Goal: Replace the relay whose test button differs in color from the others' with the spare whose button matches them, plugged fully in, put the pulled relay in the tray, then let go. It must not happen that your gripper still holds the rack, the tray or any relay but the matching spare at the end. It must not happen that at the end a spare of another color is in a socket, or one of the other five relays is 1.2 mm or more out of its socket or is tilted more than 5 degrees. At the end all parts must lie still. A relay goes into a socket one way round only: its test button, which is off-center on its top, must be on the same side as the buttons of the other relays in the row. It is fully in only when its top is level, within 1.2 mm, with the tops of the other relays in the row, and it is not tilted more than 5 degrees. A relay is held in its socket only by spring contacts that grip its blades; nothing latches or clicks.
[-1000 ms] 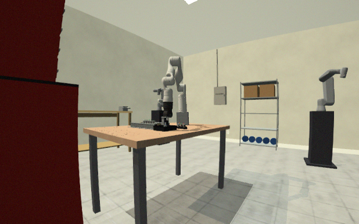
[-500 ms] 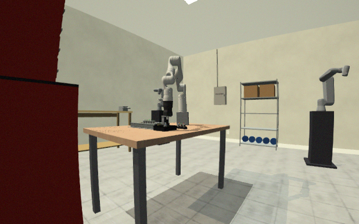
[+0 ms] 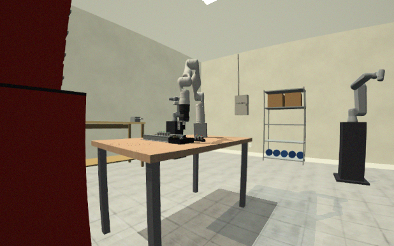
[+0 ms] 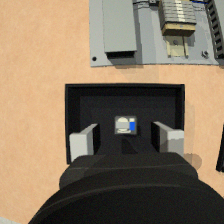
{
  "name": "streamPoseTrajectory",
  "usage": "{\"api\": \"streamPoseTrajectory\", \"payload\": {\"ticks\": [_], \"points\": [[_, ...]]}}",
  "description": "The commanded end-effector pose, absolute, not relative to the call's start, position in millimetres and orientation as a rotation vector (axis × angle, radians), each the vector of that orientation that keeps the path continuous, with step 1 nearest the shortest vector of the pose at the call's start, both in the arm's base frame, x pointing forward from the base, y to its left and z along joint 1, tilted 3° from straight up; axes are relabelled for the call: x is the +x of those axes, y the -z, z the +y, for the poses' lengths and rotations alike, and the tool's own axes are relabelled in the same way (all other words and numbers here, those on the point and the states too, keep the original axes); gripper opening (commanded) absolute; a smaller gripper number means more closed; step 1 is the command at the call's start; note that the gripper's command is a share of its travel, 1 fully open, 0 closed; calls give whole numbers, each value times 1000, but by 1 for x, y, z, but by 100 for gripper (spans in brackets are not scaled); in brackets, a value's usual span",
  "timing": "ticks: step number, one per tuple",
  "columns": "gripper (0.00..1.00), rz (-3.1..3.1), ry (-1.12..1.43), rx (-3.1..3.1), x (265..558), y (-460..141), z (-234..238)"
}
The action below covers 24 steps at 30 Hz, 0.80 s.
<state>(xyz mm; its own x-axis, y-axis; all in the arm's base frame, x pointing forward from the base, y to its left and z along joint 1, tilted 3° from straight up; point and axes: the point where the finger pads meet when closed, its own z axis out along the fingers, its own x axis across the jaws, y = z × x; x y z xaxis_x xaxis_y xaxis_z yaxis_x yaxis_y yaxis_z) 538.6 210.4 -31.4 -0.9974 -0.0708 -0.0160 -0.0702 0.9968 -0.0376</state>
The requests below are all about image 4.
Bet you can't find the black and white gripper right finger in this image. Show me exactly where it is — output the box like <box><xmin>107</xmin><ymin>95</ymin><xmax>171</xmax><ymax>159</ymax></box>
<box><xmin>151</xmin><ymin>122</ymin><xmax>184</xmax><ymax>157</ymax></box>

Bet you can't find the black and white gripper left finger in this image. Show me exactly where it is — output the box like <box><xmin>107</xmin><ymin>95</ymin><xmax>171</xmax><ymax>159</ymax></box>
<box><xmin>69</xmin><ymin>124</ymin><xmax>101</xmax><ymax>163</ymax></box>

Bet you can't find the black open tray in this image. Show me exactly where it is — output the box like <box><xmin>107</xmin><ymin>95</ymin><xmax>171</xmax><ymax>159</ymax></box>
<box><xmin>65</xmin><ymin>83</ymin><xmax>185</xmax><ymax>165</ymax></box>

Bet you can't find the grey mounting plate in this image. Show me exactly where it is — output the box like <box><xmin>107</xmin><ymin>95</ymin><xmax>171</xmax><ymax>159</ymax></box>
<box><xmin>89</xmin><ymin>0</ymin><xmax>224</xmax><ymax>67</ymax></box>

